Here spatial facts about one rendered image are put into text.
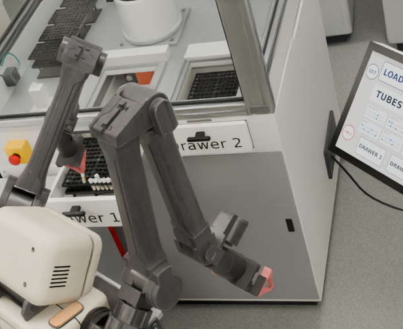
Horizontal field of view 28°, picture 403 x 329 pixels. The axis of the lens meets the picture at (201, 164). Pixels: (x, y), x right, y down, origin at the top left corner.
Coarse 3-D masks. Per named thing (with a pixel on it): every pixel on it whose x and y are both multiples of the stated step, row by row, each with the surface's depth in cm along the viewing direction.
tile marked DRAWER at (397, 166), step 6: (396, 156) 203; (390, 162) 204; (396, 162) 203; (402, 162) 201; (390, 168) 204; (396, 168) 203; (402, 168) 201; (396, 174) 202; (402, 174) 201; (402, 180) 201
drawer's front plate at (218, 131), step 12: (180, 132) 251; (192, 132) 250; (204, 132) 249; (216, 132) 248; (228, 132) 247; (240, 132) 246; (180, 144) 255; (192, 144) 254; (204, 144) 252; (228, 144) 250; (240, 144) 249; (252, 144) 250
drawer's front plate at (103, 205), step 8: (48, 200) 240; (56, 200) 239; (64, 200) 238; (72, 200) 237; (80, 200) 236; (88, 200) 235; (96, 200) 235; (104, 200) 234; (112, 200) 233; (56, 208) 241; (64, 208) 240; (88, 208) 238; (96, 208) 237; (104, 208) 236; (112, 208) 235; (88, 216) 240; (96, 216) 239; (104, 216) 239; (112, 216) 238; (80, 224) 243; (88, 224) 243; (96, 224) 242; (104, 224) 241; (112, 224) 240; (120, 224) 240
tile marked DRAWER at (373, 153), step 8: (360, 136) 212; (360, 144) 212; (368, 144) 210; (376, 144) 208; (360, 152) 212; (368, 152) 210; (376, 152) 208; (384, 152) 206; (368, 160) 209; (376, 160) 207
